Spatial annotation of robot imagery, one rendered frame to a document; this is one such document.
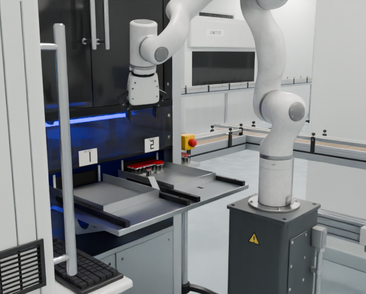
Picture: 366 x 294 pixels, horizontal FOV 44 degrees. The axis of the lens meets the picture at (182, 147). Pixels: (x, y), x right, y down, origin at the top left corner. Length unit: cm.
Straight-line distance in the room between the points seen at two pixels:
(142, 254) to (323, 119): 164
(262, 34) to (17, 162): 93
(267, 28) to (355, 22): 155
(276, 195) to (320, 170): 160
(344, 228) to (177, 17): 162
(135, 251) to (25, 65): 126
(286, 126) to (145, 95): 49
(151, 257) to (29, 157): 125
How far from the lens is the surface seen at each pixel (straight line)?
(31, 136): 103
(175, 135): 211
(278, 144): 163
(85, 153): 179
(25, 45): 101
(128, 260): 208
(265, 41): 159
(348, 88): 311
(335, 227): 265
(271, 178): 166
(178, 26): 139
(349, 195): 321
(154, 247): 217
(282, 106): 156
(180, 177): 199
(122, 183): 187
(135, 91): 147
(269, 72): 161
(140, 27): 140
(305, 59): 1062
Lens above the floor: 142
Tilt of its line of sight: 12 degrees down
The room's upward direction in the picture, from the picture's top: straight up
